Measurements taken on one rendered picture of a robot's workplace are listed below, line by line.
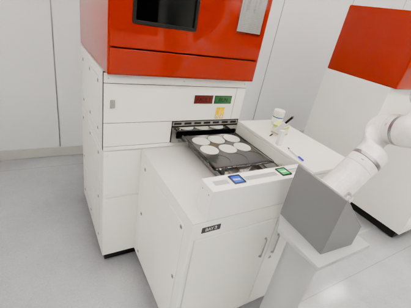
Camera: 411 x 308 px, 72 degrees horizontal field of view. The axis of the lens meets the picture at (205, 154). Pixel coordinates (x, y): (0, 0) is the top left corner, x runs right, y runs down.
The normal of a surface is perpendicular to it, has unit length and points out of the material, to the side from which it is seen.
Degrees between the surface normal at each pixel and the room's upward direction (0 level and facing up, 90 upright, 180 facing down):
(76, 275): 0
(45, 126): 90
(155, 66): 90
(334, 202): 90
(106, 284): 0
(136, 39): 90
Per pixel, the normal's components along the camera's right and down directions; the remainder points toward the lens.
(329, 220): -0.89, 0.07
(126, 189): 0.48, 0.48
